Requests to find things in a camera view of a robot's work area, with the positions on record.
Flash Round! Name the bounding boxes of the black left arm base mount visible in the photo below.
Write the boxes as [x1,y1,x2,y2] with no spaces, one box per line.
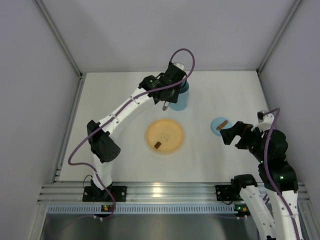
[82,185,127,202]

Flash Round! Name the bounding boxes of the aluminium front rail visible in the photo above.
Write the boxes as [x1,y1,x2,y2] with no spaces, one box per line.
[37,181,311,203]

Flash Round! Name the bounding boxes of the aluminium frame post right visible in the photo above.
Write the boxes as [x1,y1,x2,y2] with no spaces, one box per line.
[256,0,305,76]

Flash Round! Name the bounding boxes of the aluminium frame post left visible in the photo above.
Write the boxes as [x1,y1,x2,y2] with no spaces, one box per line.
[33,0,83,79]

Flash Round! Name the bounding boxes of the light blue lid with strap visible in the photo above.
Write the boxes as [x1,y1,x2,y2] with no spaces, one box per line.
[210,117,232,137]

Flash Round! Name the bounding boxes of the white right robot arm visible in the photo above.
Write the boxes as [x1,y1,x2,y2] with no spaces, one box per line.
[220,107,303,240]

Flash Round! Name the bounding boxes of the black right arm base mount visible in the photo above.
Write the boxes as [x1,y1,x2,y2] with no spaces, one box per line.
[215,184,237,202]

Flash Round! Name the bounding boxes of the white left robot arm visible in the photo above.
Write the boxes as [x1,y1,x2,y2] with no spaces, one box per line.
[87,62,187,195]

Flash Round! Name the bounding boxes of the beige round plate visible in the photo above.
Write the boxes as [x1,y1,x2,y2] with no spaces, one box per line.
[144,118,185,155]

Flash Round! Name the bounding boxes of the aluminium frame post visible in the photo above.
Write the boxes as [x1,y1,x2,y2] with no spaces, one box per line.
[256,0,305,76]
[33,0,83,79]

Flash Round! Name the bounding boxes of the perforated cable duct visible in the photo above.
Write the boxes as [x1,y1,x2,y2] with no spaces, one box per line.
[47,203,238,215]

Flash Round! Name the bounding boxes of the light blue cylindrical container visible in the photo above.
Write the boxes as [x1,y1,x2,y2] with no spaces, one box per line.
[169,81,189,111]

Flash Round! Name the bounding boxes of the brown square chocolate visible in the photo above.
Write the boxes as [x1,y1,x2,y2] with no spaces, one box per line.
[154,141,162,149]

